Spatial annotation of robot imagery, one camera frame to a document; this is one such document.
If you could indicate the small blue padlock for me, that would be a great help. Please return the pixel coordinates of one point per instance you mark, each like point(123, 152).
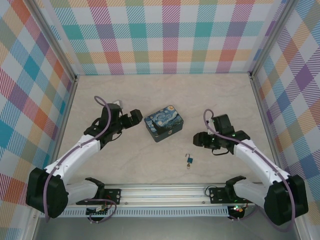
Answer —
point(190, 160)

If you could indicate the starry night tin box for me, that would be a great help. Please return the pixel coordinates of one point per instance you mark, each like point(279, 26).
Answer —
point(162, 122)

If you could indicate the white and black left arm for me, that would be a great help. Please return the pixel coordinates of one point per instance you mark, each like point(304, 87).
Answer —
point(75, 155)

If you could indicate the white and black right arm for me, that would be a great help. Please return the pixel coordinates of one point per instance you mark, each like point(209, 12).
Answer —
point(255, 157)

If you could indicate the small electronics board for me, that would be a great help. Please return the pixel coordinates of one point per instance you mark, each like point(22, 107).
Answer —
point(98, 213)
point(237, 209)

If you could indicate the grey metal panel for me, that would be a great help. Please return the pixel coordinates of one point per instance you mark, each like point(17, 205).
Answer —
point(162, 230)

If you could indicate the aluminium side rail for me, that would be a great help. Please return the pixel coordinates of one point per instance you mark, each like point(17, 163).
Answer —
point(63, 125)
point(264, 112)

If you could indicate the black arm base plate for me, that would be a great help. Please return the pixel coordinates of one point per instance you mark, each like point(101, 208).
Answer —
point(217, 195)
point(115, 196)

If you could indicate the long aluminium base rail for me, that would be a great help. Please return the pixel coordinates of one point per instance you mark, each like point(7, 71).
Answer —
point(162, 195)

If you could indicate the aluminium frame post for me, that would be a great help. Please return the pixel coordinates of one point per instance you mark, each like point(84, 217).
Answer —
point(269, 37)
point(55, 37)

